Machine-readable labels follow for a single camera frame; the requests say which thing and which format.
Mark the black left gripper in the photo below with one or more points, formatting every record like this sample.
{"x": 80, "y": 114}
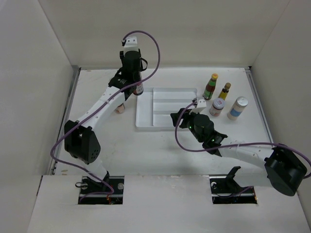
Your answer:
{"x": 123, "y": 55}

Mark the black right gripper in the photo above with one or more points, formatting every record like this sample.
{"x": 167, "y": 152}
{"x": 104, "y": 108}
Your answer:
{"x": 186, "y": 116}

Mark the dark soy sauce bottle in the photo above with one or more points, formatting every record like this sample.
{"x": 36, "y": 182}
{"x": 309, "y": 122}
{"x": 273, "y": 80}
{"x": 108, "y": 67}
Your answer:
{"x": 139, "y": 87}

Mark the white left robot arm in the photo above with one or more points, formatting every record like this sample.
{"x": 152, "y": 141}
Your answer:
{"x": 83, "y": 143}

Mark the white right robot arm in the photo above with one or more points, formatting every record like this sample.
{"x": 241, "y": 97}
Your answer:
{"x": 284, "y": 170}

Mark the brown sauce jar white lid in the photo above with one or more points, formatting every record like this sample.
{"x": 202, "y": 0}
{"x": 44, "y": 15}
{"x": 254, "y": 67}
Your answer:
{"x": 217, "y": 107}

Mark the white divided organizer tray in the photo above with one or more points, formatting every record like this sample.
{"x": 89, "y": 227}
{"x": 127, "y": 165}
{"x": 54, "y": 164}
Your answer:
{"x": 156, "y": 104}

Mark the red chili sauce bottle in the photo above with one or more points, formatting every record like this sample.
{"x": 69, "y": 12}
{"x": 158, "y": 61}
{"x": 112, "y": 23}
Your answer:
{"x": 210, "y": 87}

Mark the small yellow oil bottle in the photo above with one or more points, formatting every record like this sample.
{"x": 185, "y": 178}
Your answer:
{"x": 224, "y": 92}

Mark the white powder shaker blue label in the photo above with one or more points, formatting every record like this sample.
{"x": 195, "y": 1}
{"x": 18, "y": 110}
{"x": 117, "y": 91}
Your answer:
{"x": 237, "y": 108}

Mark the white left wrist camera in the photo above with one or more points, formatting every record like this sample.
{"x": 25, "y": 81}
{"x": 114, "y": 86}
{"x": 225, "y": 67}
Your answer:
{"x": 130, "y": 44}

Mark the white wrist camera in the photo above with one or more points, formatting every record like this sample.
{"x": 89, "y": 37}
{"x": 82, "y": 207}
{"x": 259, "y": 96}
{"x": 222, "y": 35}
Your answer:
{"x": 130, "y": 44}
{"x": 199, "y": 105}

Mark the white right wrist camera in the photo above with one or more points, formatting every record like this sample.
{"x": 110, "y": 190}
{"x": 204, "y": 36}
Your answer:
{"x": 199, "y": 105}

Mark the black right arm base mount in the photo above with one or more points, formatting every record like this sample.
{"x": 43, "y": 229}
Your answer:
{"x": 225, "y": 190}

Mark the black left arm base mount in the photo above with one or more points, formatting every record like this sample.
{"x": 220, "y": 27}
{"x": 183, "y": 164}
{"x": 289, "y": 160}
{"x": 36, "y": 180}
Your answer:
{"x": 92, "y": 192}

